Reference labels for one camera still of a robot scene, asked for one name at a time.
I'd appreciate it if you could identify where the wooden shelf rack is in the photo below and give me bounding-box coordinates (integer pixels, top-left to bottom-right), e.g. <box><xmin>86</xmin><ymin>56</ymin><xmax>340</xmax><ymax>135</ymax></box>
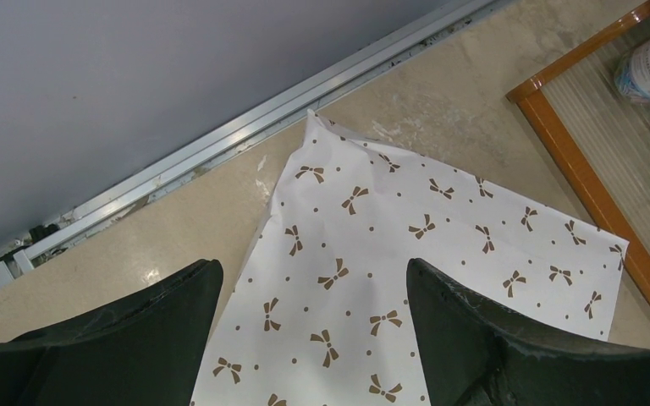
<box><xmin>505</xmin><ymin>0</ymin><xmax>650</xmax><ymax>346</ymax></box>

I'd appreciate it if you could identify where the aluminium table edge rail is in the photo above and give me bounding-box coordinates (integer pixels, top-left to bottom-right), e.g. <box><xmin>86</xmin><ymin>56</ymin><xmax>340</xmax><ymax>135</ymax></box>
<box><xmin>0</xmin><ymin>1</ymin><xmax>508</xmax><ymax>288</ymax></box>

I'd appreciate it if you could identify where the white patterned paper bag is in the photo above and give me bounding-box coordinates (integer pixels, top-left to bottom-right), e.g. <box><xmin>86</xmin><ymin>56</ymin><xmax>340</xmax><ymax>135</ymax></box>
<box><xmin>191</xmin><ymin>112</ymin><xmax>628</xmax><ymax>405</ymax></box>

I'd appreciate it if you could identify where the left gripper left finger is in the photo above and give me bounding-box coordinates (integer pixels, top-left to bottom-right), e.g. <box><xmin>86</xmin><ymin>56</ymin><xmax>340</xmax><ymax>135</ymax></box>
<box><xmin>0</xmin><ymin>260</ymin><xmax>223</xmax><ymax>405</ymax></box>

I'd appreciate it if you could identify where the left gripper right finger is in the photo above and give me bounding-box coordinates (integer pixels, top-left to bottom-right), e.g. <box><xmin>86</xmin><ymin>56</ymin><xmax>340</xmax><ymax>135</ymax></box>
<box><xmin>406</xmin><ymin>259</ymin><xmax>650</xmax><ymax>405</ymax></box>

